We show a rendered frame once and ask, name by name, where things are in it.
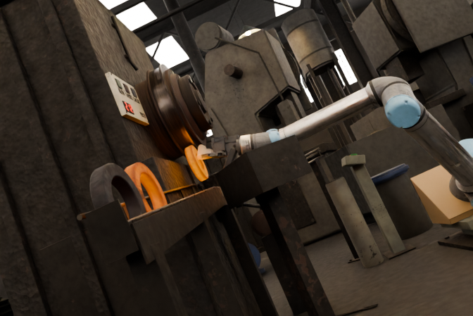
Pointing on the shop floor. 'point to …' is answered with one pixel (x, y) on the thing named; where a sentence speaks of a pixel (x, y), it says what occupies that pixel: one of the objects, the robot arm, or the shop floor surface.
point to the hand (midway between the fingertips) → (195, 158)
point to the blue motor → (256, 257)
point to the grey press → (422, 34)
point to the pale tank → (315, 56)
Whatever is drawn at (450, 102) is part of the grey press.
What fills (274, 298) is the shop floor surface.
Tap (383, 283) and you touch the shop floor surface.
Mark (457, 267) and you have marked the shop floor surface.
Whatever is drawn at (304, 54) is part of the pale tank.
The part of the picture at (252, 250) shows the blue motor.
